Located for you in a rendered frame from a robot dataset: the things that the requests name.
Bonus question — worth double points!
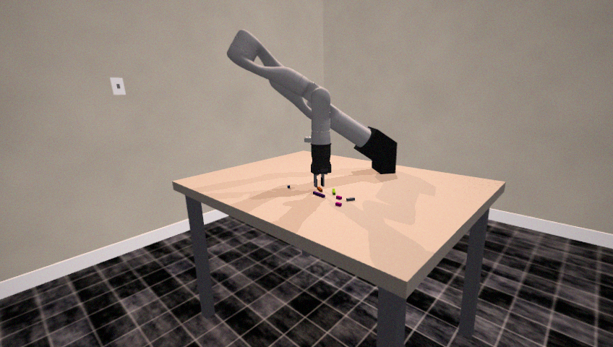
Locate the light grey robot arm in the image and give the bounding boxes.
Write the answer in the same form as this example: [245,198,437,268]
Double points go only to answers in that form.
[227,30,371,147]

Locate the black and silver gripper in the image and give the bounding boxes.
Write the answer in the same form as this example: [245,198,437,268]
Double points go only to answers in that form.
[304,131,332,187]

